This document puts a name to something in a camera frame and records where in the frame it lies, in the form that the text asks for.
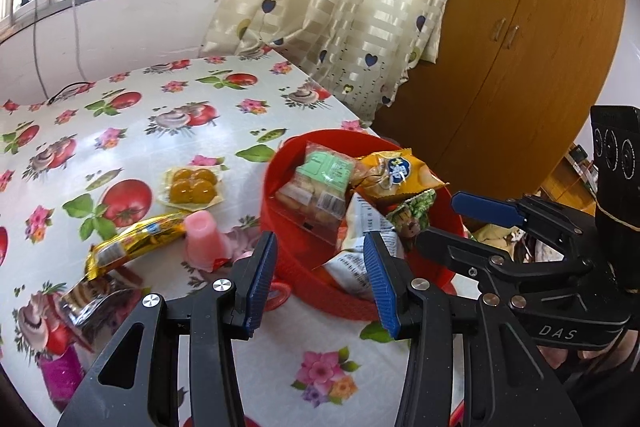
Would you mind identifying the green snack bag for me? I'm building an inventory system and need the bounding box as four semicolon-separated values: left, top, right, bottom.
386;188;437;251

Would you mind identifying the white orange snack bag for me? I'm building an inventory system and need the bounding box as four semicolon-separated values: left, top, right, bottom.
319;194;405;301

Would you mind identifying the person's right hand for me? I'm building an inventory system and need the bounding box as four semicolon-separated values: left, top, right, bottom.
537;340;632;373

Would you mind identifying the purple snack packet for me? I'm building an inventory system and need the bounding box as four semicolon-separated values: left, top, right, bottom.
37;346;85;412

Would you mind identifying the yellow orange snack bag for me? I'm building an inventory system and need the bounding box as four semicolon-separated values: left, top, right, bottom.
350;148;446;204

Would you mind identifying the dark cookie packet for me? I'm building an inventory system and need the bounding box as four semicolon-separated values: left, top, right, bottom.
56;274;142;345

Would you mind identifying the red plastic basket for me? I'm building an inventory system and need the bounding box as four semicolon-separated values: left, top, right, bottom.
259;129;467;323

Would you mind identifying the clear green-label cookie pack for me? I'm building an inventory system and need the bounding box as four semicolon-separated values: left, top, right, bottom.
273;142;357;244

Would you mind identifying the pink jelly cup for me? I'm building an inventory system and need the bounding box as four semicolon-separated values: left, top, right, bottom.
183;210;232;273
265;280;292;311

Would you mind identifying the yellow foil snack bar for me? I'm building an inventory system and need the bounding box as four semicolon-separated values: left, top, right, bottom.
85;212;186;281

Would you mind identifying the wooden wardrobe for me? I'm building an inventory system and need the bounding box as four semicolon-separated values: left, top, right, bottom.
373;0;625;199

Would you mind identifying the floral fruit print tablecloth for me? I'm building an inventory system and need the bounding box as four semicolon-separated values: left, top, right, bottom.
1;52;409;426

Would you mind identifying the yellow fruit balls packet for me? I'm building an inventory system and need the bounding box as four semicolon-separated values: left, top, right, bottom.
156;166;224;212

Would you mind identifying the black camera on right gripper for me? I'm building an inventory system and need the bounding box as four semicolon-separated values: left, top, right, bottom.
590;105;640;291

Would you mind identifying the black cable on wall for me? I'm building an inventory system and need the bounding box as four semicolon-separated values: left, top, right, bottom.
31;0;97;105

